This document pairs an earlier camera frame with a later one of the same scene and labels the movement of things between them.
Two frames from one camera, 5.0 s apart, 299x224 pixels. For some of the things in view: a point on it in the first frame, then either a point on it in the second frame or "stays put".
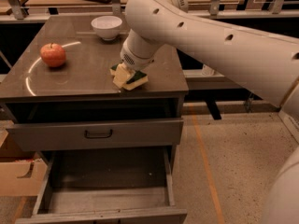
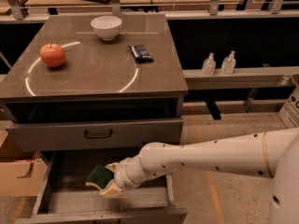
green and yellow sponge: [125, 77] to [100, 176]
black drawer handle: [97, 137] stays put
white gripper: [135, 60] to [121, 176]
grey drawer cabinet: [107, 151] stays put
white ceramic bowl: [106, 26] stays put
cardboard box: [21, 177] stays put
